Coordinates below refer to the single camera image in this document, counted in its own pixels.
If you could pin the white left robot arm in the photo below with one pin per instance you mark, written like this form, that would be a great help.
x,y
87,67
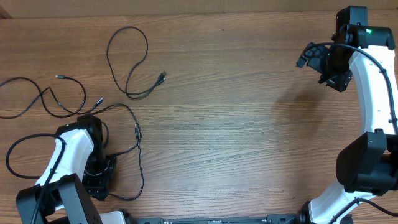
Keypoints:
x,y
78,171

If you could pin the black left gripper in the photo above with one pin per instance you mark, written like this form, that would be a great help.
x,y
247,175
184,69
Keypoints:
x,y
99,185

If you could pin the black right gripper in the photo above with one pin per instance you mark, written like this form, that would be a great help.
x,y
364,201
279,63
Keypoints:
x,y
339,81

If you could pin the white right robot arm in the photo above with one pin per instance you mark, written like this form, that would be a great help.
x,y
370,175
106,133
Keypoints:
x,y
367,168

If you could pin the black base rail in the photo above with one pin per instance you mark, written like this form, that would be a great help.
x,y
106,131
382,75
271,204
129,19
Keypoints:
x,y
269,219

